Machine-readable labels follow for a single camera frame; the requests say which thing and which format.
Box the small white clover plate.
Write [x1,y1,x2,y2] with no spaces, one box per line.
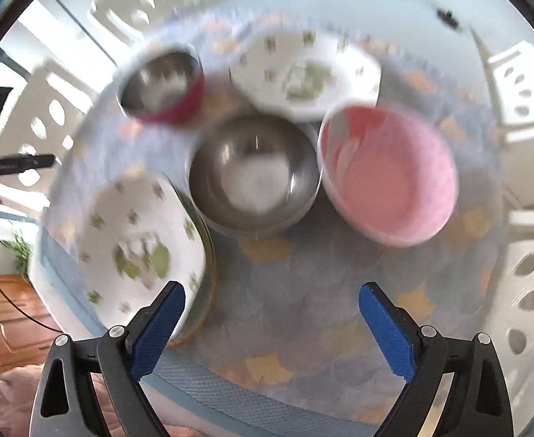
[74,173,210,345]

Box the pink bowl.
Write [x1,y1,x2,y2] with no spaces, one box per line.
[317,102,459,248]

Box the steel bowl red outside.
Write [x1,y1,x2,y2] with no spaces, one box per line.
[116,43,205,125]

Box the steel bowl blue outside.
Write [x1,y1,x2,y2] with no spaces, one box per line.
[187,114,321,239]

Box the large white clover plate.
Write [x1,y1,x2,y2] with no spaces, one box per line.
[229,31,382,122]

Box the blue floral round plate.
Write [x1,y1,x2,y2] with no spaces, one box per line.
[166,188,217,349]

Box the beige chair near window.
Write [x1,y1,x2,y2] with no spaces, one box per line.
[0,56,104,193]

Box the white chair right lower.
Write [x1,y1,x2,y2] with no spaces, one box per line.
[484,210,534,434]

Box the wooden cabinet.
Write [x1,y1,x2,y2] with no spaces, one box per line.
[0,275,60,374]

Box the ginkgo pattern table cloth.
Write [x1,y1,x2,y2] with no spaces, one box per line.
[30,3,501,436]

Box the white chair right upper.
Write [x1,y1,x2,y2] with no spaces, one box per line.
[472,33,534,143]

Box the small dark object on table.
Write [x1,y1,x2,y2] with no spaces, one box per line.
[436,8,463,32]

